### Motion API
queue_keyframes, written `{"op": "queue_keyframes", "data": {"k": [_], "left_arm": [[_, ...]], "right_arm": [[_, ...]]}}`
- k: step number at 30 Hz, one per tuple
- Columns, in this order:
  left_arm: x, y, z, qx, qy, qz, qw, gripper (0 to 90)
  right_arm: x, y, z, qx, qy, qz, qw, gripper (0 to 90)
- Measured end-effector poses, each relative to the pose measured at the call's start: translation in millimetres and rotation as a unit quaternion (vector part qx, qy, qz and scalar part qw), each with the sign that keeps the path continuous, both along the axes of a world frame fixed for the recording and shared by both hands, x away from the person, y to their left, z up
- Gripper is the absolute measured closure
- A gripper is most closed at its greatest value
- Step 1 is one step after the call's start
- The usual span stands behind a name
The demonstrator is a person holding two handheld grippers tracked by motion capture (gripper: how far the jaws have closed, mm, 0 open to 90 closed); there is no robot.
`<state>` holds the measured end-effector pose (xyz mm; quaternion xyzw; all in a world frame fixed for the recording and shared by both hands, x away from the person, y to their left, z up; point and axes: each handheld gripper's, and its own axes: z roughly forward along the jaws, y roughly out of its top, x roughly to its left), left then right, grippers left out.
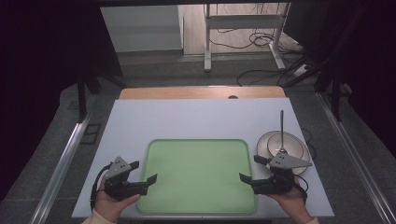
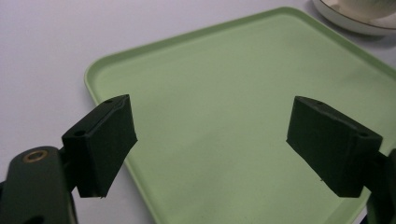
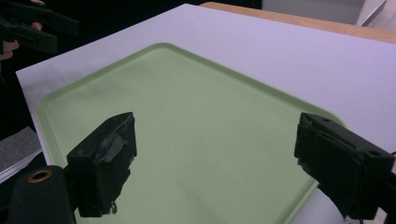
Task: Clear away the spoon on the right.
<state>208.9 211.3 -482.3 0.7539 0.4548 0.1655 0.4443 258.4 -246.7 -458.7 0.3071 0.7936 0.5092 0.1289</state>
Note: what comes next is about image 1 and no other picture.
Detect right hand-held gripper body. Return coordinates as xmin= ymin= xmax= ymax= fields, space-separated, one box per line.
xmin=249 ymin=150 xmax=314 ymax=196

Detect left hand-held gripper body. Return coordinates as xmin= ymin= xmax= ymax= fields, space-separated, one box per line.
xmin=103 ymin=156 xmax=149 ymax=202

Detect large cream plate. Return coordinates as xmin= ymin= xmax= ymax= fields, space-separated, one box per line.
xmin=256 ymin=130 xmax=312 ymax=176

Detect small cream plate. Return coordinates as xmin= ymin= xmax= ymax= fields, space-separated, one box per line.
xmin=266 ymin=133 xmax=305 ymax=159

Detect dark metal utensil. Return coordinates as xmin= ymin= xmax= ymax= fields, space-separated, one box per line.
xmin=278 ymin=109 xmax=290 ymax=155

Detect green tray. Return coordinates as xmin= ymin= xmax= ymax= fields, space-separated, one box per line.
xmin=135 ymin=138 xmax=259 ymax=215

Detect person's right hand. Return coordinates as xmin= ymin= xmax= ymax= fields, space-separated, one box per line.
xmin=266 ymin=177 xmax=313 ymax=218

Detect person's left hand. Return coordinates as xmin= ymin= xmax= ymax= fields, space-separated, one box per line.
xmin=93 ymin=178 xmax=142 ymax=223

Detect dark floor socket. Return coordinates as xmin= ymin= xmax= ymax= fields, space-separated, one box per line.
xmin=79 ymin=122 xmax=103 ymax=146

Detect white board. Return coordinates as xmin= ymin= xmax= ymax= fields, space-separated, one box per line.
xmin=71 ymin=97 xmax=335 ymax=219

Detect wooden table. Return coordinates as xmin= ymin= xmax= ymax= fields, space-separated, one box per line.
xmin=119 ymin=86 xmax=287 ymax=101

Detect white power strip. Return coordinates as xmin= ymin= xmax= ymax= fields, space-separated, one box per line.
xmin=291 ymin=63 xmax=310 ymax=77

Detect dark curtain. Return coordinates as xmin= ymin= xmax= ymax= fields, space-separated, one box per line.
xmin=0 ymin=0 xmax=124 ymax=202
xmin=282 ymin=0 xmax=396 ymax=158

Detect white cabinet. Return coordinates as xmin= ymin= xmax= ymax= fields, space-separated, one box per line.
xmin=99 ymin=5 xmax=185 ymax=54

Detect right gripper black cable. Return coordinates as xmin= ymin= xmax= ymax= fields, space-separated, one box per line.
xmin=293 ymin=174 xmax=310 ymax=203

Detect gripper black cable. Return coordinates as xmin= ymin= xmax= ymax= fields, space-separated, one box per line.
xmin=89 ymin=161 xmax=114 ymax=212
xmin=293 ymin=174 xmax=310 ymax=203

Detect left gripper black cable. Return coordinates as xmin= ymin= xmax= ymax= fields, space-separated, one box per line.
xmin=89 ymin=161 xmax=114 ymax=212

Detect thin black cable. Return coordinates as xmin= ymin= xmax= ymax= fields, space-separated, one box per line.
xmin=300 ymin=127 xmax=318 ymax=161

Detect metal floor rail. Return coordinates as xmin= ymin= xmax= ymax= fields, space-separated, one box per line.
xmin=315 ymin=91 xmax=396 ymax=224
xmin=28 ymin=112 xmax=93 ymax=224

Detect black floor cables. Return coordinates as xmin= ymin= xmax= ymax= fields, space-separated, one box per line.
xmin=208 ymin=28 xmax=312 ymax=88

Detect white desk frame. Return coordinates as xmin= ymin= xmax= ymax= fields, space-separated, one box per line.
xmin=203 ymin=3 xmax=291 ymax=73

